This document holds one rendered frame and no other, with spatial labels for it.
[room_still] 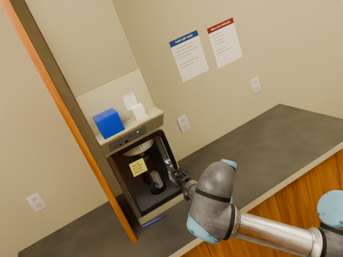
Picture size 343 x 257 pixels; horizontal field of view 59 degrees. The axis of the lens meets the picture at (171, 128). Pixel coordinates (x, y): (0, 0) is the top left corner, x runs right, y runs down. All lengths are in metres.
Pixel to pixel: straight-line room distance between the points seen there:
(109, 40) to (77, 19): 0.15
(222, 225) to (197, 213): 0.08
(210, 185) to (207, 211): 0.08
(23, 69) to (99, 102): 0.54
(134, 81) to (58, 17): 0.41
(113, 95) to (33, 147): 0.67
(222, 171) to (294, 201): 0.92
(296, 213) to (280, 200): 0.17
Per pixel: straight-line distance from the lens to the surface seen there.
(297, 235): 1.07
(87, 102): 1.40
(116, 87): 1.42
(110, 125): 1.33
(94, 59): 1.39
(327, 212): 1.10
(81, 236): 1.90
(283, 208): 1.80
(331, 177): 2.00
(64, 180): 1.97
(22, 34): 1.28
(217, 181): 0.95
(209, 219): 0.96
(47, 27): 1.37
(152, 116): 1.37
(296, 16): 2.55
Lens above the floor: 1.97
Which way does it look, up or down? 23 degrees down
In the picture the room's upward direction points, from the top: 21 degrees counter-clockwise
